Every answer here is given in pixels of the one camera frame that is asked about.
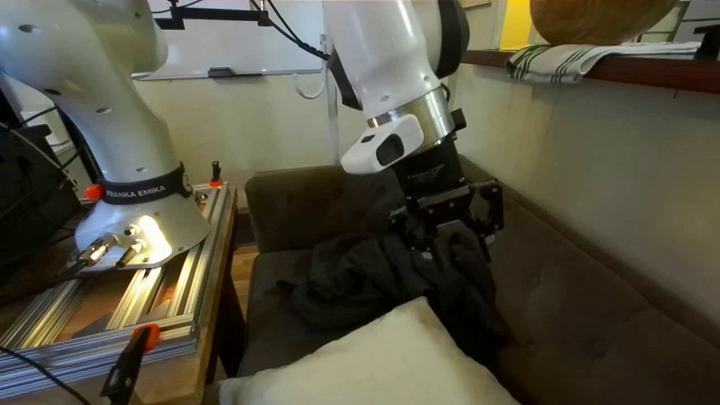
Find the wooden bowl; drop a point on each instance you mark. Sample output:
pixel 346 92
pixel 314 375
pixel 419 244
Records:
pixel 595 21

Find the aluminium rail robot base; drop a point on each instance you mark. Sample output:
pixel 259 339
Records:
pixel 80 327

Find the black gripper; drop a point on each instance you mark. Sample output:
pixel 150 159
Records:
pixel 438 192

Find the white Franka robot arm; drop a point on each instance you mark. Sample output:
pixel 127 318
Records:
pixel 388 56

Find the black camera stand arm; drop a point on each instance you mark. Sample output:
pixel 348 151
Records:
pixel 177 15

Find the whiteboard on wall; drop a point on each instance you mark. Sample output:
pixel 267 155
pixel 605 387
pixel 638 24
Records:
pixel 239 47

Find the wooden shelf ledge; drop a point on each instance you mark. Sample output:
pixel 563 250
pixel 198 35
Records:
pixel 659 72

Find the white pillow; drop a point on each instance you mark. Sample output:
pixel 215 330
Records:
pixel 398 359

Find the green striped kitchen towel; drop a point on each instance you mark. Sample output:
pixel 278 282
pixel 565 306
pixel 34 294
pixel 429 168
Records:
pixel 569 64

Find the dark grey blanket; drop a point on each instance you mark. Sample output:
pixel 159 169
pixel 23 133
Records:
pixel 353 280

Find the orange handled clamp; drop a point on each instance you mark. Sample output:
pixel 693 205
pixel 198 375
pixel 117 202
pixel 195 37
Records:
pixel 124 372

